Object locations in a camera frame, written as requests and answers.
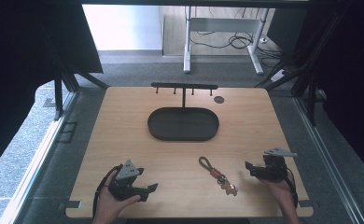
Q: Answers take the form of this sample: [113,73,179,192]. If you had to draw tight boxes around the white power strip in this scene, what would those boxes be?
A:
[270,68,288,84]

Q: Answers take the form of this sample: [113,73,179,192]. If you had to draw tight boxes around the black floor cables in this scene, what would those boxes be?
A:
[189,29,286,69]

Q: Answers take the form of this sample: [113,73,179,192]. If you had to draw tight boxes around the person's left hand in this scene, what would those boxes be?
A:
[92,169,142,223]

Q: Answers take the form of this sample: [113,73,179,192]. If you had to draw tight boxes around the black key rack with tray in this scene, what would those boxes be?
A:
[147,81,220,143]

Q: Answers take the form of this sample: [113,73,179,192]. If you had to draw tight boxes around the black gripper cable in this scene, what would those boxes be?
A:
[91,163,124,218]
[283,166,300,209]

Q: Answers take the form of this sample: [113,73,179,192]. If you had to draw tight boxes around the aluminium rail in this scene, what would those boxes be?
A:
[0,91,80,224]
[292,95,364,224]

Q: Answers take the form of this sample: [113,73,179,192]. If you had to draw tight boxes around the black curtain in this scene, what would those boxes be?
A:
[0,0,105,178]
[265,0,364,185]

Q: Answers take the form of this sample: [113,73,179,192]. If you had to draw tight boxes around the dark floor plate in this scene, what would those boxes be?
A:
[57,121,78,145]

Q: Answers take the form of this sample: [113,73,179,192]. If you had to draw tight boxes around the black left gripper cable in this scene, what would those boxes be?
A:
[91,163,124,218]

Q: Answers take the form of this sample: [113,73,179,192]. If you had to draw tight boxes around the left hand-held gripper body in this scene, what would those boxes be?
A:
[107,159,149,203]

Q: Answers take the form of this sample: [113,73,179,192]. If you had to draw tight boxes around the person's right hand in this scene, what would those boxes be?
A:
[259,177,296,210]

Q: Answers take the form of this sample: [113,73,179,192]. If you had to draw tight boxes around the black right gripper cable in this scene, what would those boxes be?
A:
[283,166,300,209]

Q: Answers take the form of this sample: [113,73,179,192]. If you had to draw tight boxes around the white desk frame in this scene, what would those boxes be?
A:
[183,6,270,76]

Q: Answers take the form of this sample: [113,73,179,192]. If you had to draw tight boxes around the black metal stand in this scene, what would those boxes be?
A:
[52,50,110,121]
[254,8,349,127]

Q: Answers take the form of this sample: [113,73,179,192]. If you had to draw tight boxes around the keychain with red clip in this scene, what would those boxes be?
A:
[198,156,239,197]

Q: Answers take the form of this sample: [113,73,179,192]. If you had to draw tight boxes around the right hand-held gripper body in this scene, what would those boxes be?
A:
[252,147,298,183]

